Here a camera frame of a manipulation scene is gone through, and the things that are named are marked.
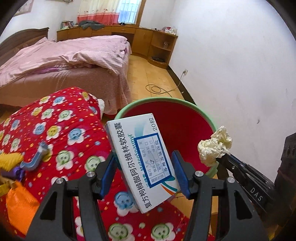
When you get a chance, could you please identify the white tissue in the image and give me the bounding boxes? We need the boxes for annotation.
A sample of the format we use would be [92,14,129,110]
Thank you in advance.
[198,126,232,167]

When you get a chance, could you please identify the yellow spiky sponge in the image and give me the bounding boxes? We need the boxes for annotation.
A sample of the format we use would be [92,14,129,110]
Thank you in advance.
[0,153,23,172]

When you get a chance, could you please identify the white medicine box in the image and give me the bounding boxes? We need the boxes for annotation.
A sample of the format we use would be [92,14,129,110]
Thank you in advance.
[106,113,180,213]

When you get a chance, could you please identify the green red trash bin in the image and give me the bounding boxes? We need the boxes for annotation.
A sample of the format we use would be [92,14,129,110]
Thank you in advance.
[115,97,218,178]

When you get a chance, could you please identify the orange plastic bag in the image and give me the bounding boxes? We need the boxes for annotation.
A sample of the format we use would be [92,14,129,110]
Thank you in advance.
[6,181,40,235]

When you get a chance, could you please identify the blue plastic hook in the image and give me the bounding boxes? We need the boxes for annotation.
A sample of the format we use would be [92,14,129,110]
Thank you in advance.
[20,142,49,171]

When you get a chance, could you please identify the red floral quilt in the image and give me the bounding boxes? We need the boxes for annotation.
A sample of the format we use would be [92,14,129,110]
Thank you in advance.
[1,87,190,240]

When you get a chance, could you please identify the brown wooden bed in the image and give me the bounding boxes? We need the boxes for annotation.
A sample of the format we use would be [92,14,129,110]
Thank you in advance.
[1,28,132,115]

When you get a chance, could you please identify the long wooden desk cabinet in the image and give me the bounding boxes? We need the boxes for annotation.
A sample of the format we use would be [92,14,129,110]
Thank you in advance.
[57,25,178,69]

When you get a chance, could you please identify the pink bed duvet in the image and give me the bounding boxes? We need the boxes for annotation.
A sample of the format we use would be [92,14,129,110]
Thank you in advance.
[1,35,131,87]

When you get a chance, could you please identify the grey clothes on desk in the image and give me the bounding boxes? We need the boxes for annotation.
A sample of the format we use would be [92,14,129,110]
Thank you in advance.
[78,20,105,30]

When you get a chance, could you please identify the cream red curtain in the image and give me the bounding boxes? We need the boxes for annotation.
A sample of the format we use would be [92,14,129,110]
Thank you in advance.
[77,0,120,25]

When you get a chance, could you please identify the window with bars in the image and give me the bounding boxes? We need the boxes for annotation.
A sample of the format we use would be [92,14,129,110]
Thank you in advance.
[116,0,146,25]

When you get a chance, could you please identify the cable on floor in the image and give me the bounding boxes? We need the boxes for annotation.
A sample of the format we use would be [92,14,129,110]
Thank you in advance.
[145,69,188,98]

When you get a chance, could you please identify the framed wall photo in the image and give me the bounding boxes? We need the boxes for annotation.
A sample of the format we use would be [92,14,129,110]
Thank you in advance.
[14,0,34,16]

